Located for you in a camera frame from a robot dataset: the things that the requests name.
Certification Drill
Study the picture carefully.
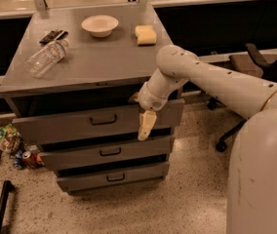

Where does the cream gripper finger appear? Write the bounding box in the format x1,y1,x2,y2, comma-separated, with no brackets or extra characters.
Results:
138,110,157,141

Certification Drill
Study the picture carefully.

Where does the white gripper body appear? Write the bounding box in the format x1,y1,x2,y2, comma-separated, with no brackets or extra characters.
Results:
129,83,168,111

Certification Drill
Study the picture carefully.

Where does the grey top drawer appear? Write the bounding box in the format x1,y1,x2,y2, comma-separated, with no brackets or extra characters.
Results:
12,98,185,145

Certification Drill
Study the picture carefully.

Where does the grey drawer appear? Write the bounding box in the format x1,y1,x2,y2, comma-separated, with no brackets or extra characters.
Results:
12,98,185,145
41,136,174,171
57,162,170,193

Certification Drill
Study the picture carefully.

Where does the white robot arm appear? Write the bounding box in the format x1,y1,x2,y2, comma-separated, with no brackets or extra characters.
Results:
137,45,277,234

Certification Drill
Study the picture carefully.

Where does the grey bottom drawer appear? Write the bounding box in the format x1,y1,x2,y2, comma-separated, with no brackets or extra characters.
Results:
57,162,170,193

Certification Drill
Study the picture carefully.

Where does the grey drawer cabinet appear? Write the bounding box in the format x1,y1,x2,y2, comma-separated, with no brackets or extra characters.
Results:
0,3,189,194

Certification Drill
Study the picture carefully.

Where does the grey middle drawer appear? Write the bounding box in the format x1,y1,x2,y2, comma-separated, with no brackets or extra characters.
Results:
41,136,174,171

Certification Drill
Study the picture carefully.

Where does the yellow sponge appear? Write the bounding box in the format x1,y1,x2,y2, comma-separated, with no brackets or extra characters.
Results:
136,25,157,46

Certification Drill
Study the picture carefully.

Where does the white bowl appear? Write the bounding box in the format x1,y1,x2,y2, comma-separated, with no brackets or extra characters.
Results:
81,15,119,38

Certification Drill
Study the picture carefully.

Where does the clear plastic water bottle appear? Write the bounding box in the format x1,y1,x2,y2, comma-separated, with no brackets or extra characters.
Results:
25,39,69,78

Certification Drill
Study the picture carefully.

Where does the red soda can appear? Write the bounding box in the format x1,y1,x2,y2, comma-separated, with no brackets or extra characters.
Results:
22,151,37,169

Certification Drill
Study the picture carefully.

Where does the brown snack bag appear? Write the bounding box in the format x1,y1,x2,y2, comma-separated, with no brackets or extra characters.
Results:
0,134,21,153

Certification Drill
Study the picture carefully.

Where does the blue soda can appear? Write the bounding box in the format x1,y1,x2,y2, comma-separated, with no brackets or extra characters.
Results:
13,150,23,170

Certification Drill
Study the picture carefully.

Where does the black office chair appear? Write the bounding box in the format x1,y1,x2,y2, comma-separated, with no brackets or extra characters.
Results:
207,42,277,153

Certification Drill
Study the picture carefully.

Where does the black metal stand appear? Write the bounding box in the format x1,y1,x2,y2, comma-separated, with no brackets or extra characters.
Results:
0,180,15,234

